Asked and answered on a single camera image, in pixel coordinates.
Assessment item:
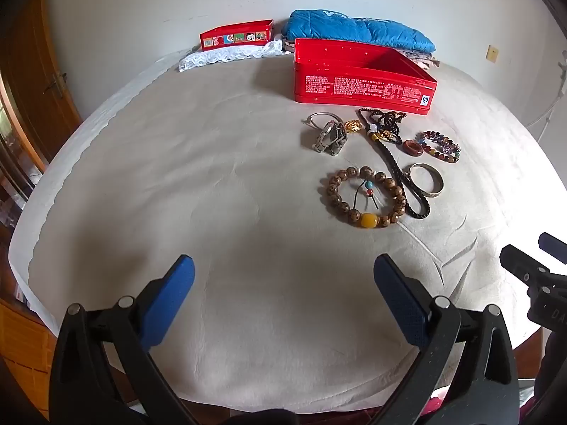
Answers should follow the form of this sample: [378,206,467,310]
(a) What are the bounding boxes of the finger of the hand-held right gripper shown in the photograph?
[500,244,554,286]
[538,232,567,264]

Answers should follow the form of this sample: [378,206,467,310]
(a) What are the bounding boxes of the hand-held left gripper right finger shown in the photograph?
[367,254,519,425]

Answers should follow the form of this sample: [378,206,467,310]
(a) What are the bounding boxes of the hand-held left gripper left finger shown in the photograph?
[49,254,209,425]

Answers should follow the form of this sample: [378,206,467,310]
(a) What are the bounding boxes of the wooden bead bracelet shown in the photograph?
[326,166,407,230]

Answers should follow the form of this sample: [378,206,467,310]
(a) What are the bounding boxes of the wide silver bangle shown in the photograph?
[406,163,444,197]

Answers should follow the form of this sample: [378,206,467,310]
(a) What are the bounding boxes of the silver chain bracelet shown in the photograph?
[310,120,350,157]

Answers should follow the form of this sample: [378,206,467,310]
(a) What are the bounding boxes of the thin silver bangle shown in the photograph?
[307,112,343,127]

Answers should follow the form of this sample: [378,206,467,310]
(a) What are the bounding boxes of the large red tin box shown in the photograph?
[293,38,438,117]

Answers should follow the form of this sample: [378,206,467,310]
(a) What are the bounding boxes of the glass door cabinet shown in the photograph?
[0,75,47,231]

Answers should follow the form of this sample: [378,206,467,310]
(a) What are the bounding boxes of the folded patterned cloth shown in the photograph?
[279,34,441,70]

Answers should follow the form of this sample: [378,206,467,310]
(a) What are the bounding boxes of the white lace cloth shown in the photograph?
[178,40,284,73]

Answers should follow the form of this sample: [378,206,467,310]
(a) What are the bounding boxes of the wooden door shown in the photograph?
[0,0,85,173]

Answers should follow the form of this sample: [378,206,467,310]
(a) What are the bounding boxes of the blue quilted jacket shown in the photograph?
[281,9,436,54]

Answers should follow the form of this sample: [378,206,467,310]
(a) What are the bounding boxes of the white cable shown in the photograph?
[525,59,567,136]

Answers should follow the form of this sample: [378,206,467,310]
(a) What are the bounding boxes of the multicolour bead bracelet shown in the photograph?
[415,130,461,163]

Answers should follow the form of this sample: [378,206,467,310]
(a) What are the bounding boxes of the black braided cord with charm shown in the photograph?
[357,108,432,221]

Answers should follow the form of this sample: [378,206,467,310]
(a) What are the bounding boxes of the metal door handle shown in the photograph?
[43,72,67,96]

